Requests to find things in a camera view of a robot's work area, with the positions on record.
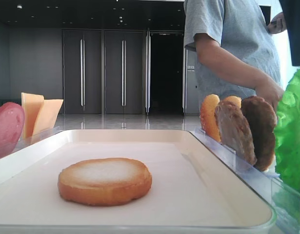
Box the green lettuce leaf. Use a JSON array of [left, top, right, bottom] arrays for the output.
[[274, 69, 300, 193]]

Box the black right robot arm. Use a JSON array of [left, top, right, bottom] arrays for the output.
[[279, 0, 300, 66]]

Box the round toasted bread slice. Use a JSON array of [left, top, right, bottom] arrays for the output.
[[58, 158, 152, 206]]

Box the right orange cheese slice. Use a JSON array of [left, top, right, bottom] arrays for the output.
[[32, 99, 63, 136]]

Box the orange cheese slice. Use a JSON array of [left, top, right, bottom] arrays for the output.
[[21, 93, 44, 139], [32, 99, 63, 136]]

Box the right dark meat patty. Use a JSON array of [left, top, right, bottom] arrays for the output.
[[241, 96, 277, 171]]

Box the left orange cheese slice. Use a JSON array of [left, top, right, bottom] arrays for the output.
[[21, 93, 44, 139]]

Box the right red tomato slice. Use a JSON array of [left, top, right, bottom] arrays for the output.
[[0, 102, 24, 158]]

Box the left golden bun half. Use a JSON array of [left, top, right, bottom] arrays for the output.
[[200, 94, 220, 142]]

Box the golden bun half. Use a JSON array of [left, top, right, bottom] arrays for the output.
[[200, 94, 220, 142], [224, 96, 241, 109]]

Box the right golden bun half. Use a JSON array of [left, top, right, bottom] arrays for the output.
[[224, 96, 241, 109]]

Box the cream rectangular metal tray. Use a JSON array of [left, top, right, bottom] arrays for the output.
[[0, 130, 277, 234]]

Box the person in grey shirt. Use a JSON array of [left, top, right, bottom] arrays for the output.
[[184, 0, 283, 108]]

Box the clear patty holder strip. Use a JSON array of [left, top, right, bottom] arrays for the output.
[[263, 156, 280, 178]]

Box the clear left long rail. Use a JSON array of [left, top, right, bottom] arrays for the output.
[[0, 126, 62, 159]]

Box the clear long rail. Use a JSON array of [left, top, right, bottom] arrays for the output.
[[0, 126, 62, 159], [194, 128, 300, 234]]

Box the clear right long rail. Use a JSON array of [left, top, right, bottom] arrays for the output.
[[194, 128, 300, 234]]

